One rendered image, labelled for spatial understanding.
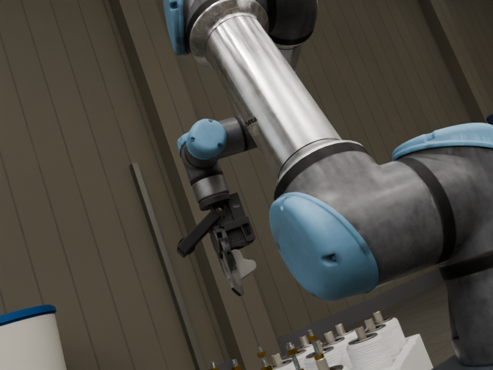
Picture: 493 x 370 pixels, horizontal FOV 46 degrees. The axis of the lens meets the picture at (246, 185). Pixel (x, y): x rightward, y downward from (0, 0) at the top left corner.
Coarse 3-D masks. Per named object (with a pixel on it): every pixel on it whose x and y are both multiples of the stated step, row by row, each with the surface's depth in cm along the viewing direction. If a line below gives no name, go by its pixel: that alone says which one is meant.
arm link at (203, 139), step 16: (192, 128) 113; (208, 128) 113; (224, 128) 116; (240, 128) 116; (192, 144) 113; (208, 144) 112; (224, 144) 115; (240, 144) 117; (192, 160) 119; (208, 160) 117
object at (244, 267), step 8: (240, 256) 121; (240, 264) 120; (248, 264) 120; (256, 264) 121; (232, 272) 118; (240, 272) 120; (248, 272) 120; (232, 280) 120; (240, 280) 119; (240, 288) 119
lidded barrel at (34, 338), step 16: (0, 320) 243; (16, 320) 248; (32, 320) 254; (48, 320) 264; (0, 336) 242; (16, 336) 246; (32, 336) 251; (48, 336) 259; (0, 352) 241; (16, 352) 244; (32, 352) 249; (48, 352) 256; (0, 368) 239; (16, 368) 242; (32, 368) 247; (48, 368) 253; (64, 368) 265
